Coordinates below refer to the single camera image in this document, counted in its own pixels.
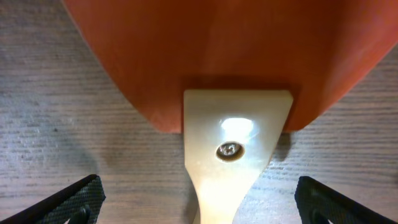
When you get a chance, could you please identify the red scraper wooden handle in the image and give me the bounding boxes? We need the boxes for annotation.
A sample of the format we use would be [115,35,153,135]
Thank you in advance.
[64,0,397,223]

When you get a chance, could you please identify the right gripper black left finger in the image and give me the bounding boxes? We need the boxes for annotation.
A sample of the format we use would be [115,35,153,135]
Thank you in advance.
[1,174,106,224]

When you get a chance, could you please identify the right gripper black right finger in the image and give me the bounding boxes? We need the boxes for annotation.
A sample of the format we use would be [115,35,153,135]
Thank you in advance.
[294,176,397,224]

